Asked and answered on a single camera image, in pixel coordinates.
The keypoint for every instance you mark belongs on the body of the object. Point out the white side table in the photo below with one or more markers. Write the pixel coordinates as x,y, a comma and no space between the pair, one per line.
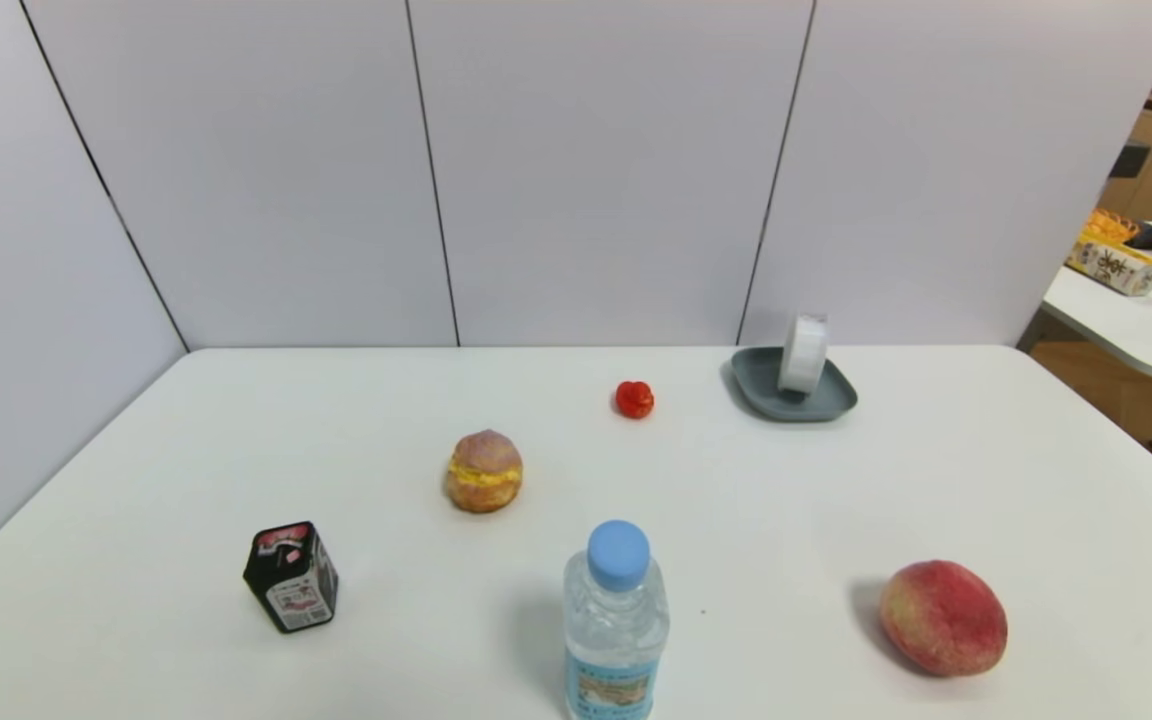
1146,325

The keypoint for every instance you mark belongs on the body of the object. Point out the translucent tape roll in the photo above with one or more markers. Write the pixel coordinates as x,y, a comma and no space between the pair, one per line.
802,355

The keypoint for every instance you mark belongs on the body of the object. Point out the water bottle with blue cap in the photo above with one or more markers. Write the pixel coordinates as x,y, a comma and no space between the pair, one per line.
618,630

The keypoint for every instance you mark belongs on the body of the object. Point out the orange snack pile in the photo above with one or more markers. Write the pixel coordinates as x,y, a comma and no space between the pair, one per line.
1111,225

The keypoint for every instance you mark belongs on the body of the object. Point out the grey-blue dish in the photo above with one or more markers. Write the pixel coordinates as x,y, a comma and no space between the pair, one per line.
821,400

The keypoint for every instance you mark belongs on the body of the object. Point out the small red pepper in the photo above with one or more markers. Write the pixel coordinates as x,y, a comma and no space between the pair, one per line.
635,398

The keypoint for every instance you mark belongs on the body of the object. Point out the black box with pink label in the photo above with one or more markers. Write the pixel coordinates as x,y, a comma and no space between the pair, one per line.
288,578

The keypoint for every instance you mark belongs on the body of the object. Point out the red yellow peach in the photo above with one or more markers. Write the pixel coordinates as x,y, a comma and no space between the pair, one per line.
944,618

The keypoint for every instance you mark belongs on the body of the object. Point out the cream puff bun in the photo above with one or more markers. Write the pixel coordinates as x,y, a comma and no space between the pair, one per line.
483,472

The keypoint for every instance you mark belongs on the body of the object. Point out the patterned cardboard box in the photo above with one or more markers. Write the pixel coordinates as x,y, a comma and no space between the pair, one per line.
1116,267

